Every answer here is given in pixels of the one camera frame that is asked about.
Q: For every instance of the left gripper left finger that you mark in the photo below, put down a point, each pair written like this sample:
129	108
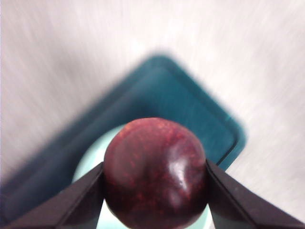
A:
64	202

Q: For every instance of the dark purple plum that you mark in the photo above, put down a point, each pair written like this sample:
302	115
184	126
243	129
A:
155	174

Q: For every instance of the dark rectangular tray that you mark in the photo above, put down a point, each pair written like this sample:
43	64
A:
152	95

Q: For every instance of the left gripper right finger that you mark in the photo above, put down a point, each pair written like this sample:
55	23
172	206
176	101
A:
238	202

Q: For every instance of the teal ribbed bowl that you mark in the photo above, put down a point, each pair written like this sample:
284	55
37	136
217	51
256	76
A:
88	162

